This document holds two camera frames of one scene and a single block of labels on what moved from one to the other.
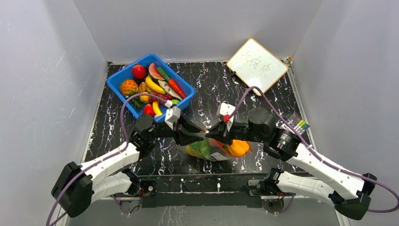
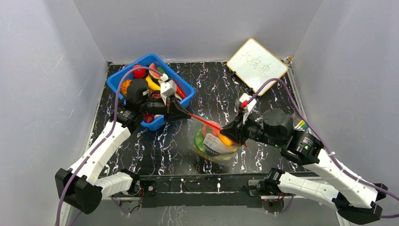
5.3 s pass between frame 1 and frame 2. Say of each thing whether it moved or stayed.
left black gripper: moved
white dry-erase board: stayed
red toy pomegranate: stayed
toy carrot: stayed
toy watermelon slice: stayed
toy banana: stayed
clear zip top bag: moved
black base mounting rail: stayed
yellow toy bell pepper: moved
